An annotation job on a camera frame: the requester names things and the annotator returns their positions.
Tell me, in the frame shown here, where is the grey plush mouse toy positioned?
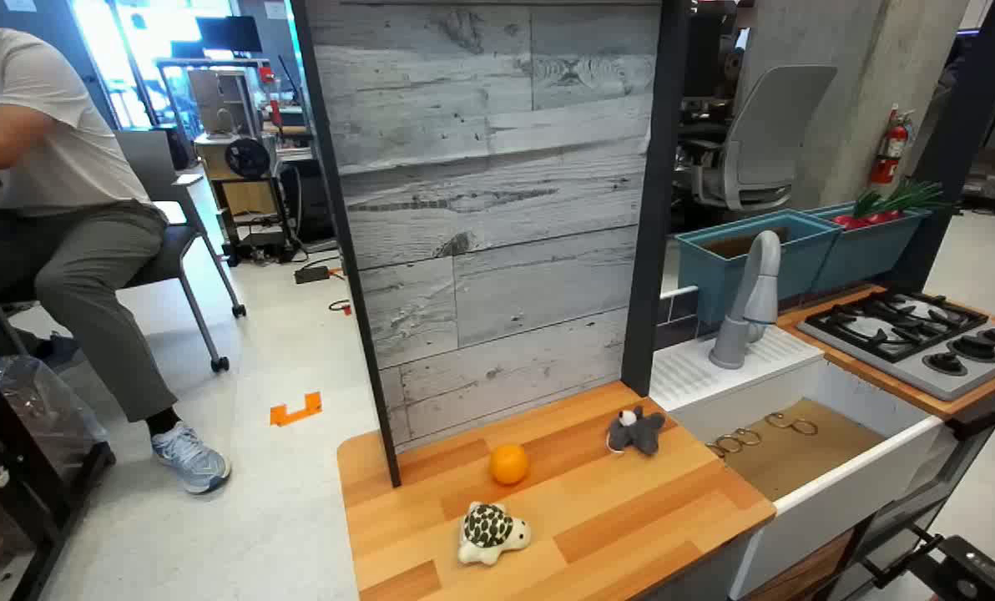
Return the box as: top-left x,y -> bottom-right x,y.
604,409 -> 664,458

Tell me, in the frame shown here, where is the spotted plush turtle toy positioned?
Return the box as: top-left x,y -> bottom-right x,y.
458,500 -> 531,567

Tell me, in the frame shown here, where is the seated person in grey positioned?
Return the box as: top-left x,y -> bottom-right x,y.
0,26 -> 229,493

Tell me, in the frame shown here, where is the grey wood backdrop panel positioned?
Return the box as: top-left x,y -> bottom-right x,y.
290,0 -> 678,470

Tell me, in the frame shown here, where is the orange fruit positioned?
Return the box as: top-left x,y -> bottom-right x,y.
486,445 -> 531,484

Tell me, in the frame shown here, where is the blue plastic bin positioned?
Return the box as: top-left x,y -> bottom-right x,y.
673,215 -> 836,330

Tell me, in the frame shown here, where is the grey office chair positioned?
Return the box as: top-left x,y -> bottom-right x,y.
690,67 -> 836,215

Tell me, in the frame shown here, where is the blue bin with vegetables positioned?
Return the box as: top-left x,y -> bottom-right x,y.
812,203 -> 924,293

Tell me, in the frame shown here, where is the white sink basin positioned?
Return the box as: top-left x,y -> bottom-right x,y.
649,329 -> 956,601

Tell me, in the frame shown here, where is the red fire extinguisher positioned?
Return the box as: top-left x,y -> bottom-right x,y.
868,106 -> 911,188

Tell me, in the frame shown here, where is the black gas stove top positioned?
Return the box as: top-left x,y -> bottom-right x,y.
802,291 -> 995,400

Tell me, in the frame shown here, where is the orange plastic bracket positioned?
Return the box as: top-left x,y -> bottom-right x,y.
268,392 -> 323,427

